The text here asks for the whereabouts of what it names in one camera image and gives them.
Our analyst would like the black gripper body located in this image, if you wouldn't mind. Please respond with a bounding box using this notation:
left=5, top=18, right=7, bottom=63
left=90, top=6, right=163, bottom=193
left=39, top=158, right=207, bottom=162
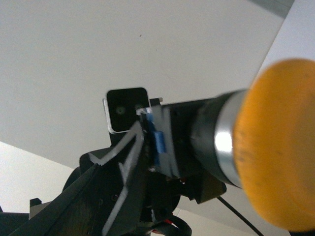
left=29, top=98, right=192, bottom=236

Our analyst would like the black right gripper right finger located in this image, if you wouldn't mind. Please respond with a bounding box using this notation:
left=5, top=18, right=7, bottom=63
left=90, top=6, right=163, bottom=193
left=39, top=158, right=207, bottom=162
left=180, top=170, right=227, bottom=204

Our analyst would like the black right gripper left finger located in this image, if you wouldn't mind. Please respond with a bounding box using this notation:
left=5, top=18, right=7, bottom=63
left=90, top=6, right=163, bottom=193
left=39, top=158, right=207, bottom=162
left=13, top=122, right=146, bottom=236

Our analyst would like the yellow push button switch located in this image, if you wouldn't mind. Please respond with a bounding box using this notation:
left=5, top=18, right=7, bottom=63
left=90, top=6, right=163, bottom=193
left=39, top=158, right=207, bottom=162
left=136, top=58, right=315, bottom=232

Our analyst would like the black cable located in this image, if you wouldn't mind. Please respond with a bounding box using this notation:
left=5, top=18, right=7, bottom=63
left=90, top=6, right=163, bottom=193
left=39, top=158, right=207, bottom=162
left=217, top=196, right=264, bottom=236

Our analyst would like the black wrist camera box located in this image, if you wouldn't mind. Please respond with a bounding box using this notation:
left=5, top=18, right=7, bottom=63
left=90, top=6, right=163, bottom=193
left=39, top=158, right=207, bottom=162
left=103, top=87, right=150, bottom=134

